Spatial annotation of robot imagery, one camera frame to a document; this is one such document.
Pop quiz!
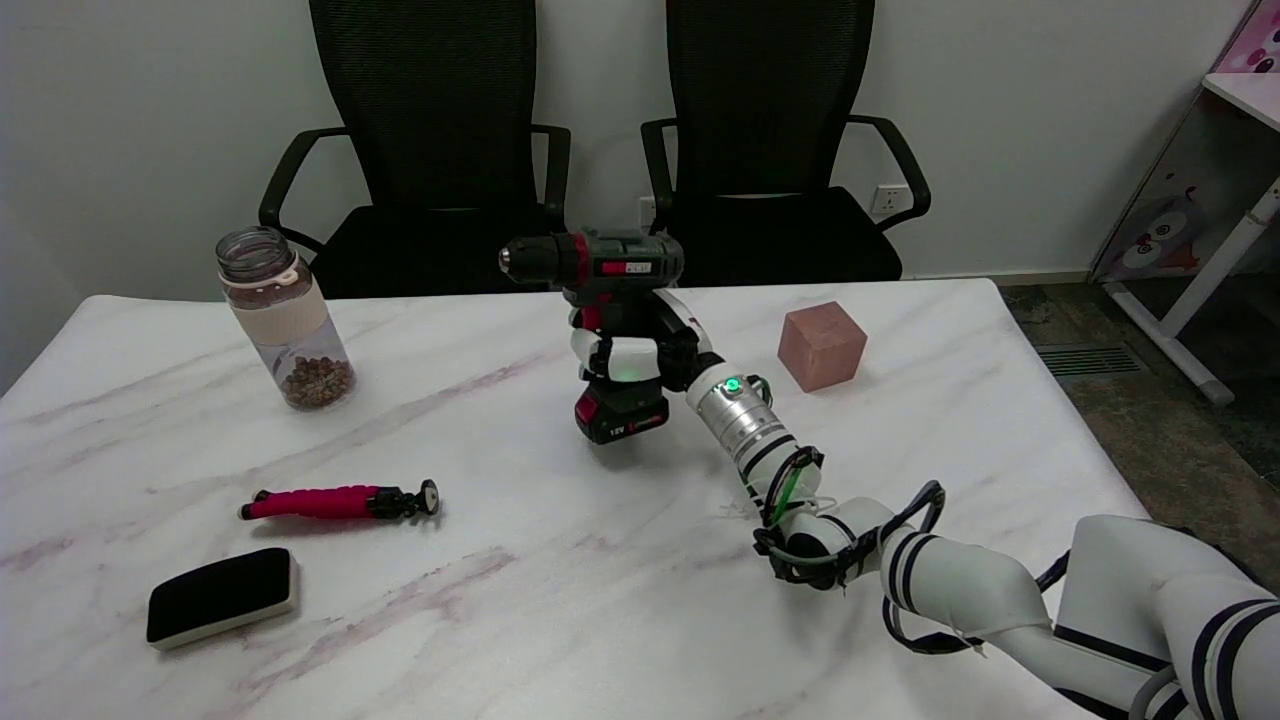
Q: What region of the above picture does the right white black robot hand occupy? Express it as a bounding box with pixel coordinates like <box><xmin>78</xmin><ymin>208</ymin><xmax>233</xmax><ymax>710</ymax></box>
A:
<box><xmin>569</xmin><ymin>289</ymin><xmax>723</xmax><ymax>393</ymax></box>

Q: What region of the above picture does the dark green power screwdriver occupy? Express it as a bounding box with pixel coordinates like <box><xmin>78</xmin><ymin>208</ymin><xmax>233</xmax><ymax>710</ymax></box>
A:
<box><xmin>498</xmin><ymin>228</ymin><xmax>687</xmax><ymax>446</ymax></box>

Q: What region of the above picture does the pink cube block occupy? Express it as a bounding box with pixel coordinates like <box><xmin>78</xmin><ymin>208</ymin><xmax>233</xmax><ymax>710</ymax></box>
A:
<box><xmin>778</xmin><ymin>301</ymin><xmax>868</xmax><ymax>393</ymax></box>

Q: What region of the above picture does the black mesh office chair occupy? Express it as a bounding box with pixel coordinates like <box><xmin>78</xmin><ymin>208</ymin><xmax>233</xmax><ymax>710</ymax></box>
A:
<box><xmin>640</xmin><ymin>0</ymin><xmax>933</xmax><ymax>289</ymax></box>
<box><xmin>258</xmin><ymin>0</ymin><xmax>576</xmax><ymax>299</ymax></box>

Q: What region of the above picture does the pink black mini tripod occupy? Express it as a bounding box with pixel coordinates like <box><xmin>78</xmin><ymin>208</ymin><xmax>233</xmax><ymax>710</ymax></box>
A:
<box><xmin>238</xmin><ymin>479</ymin><xmax>441</xmax><ymax>523</ymax></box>

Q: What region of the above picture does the clear jar with beans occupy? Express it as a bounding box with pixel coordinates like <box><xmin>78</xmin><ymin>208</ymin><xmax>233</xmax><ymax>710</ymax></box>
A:
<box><xmin>215</xmin><ymin>226</ymin><xmax>358</xmax><ymax>411</ymax></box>

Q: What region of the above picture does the dark floor vent grate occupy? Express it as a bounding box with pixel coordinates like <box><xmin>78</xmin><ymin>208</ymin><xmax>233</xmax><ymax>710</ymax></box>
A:
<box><xmin>1035</xmin><ymin>345</ymin><xmax>1146</xmax><ymax>378</ymax></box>

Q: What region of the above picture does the black whiteboard eraser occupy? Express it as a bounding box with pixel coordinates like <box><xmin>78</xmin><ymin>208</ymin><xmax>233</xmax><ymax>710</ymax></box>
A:
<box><xmin>146</xmin><ymin>546</ymin><xmax>301</xmax><ymax>651</ymax></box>

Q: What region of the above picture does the white side desk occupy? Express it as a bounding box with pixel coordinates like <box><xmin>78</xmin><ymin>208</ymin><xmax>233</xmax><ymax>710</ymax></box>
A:
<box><xmin>1103</xmin><ymin>72</ymin><xmax>1280</xmax><ymax>406</ymax></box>

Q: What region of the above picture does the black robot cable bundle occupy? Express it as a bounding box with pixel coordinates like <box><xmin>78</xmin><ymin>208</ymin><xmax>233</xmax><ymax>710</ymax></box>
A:
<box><xmin>752</xmin><ymin>445</ymin><xmax>1076</xmax><ymax>656</ymax></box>

